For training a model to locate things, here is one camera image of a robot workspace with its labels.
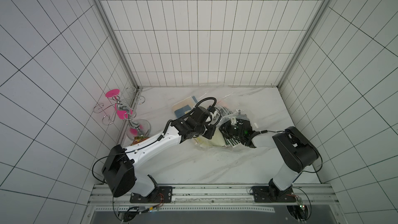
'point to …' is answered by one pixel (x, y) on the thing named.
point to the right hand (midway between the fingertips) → (216, 122)
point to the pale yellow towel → (217, 139)
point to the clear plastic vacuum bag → (224, 121)
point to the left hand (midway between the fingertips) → (211, 132)
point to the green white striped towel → (226, 113)
